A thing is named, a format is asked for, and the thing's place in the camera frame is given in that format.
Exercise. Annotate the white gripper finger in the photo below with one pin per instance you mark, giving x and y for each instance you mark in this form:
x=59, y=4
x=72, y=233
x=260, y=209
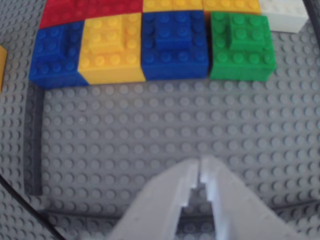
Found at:
x=240, y=212
x=155, y=205

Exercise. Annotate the yellow lego cube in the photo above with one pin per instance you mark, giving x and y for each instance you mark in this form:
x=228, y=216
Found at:
x=110, y=50
x=172, y=5
x=232, y=5
x=2, y=67

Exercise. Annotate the blue lego cube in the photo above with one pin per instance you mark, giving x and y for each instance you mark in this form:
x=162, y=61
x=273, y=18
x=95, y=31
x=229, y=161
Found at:
x=55, y=57
x=175, y=50

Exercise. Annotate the green lego cube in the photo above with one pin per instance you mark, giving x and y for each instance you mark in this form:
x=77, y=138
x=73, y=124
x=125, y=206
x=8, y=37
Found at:
x=240, y=55

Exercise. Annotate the red lego cube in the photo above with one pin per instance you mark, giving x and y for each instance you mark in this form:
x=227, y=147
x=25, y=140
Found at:
x=115, y=7
x=62, y=10

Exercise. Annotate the white lego cube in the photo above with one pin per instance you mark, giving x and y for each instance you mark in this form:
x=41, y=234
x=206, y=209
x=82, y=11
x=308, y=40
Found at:
x=285, y=15

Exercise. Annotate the grey studded lego baseplate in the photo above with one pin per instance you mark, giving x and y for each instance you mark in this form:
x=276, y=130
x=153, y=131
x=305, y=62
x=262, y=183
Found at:
x=150, y=125

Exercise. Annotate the dark grey lego bar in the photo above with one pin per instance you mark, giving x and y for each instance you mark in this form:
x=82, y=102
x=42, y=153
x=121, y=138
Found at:
x=33, y=150

